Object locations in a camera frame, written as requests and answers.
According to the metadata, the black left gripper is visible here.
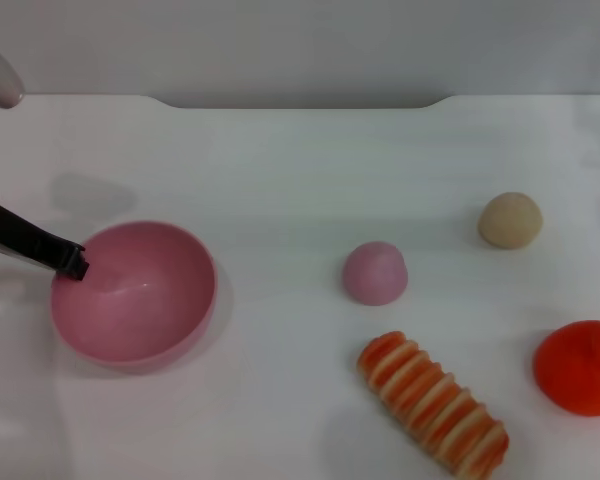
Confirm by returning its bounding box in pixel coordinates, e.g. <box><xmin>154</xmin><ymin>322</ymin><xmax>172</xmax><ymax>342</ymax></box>
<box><xmin>0</xmin><ymin>202</ymin><xmax>91</xmax><ymax>282</ymax></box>

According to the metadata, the orange striped toy bread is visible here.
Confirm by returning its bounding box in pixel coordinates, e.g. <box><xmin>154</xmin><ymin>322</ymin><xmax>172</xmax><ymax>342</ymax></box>
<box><xmin>357</xmin><ymin>330</ymin><xmax>510</xmax><ymax>479</ymax></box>

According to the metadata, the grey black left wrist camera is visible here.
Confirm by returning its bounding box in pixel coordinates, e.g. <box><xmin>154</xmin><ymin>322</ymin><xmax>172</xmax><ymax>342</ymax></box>
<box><xmin>0</xmin><ymin>41</ymin><xmax>27</xmax><ymax>110</ymax></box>

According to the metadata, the pink plastic bowl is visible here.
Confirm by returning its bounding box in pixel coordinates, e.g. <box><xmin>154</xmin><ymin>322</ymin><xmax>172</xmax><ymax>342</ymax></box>
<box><xmin>49</xmin><ymin>220</ymin><xmax>218</xmax><ymax>375</ymax></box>

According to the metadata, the red orange toy tomato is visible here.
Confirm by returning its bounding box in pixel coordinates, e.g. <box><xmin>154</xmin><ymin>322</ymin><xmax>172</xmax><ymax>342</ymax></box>
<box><xmin>533</xmin><ymin>319</ymin><xmax>600</xmax><ymax>417</ymax></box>

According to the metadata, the beige round toy bun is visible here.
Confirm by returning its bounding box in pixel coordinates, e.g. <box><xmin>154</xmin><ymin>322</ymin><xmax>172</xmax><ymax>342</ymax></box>
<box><xmin>477</xmin><ymin>191</ymin><xmax>544</xmax><ymax>250</ymax></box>

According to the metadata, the pink toy peach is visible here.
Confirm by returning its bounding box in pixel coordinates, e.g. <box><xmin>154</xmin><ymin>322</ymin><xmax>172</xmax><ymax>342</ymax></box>
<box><xmin>341</xmin><ymin>241</ymin><xmax>410</xmax><ymax>307</ymax></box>

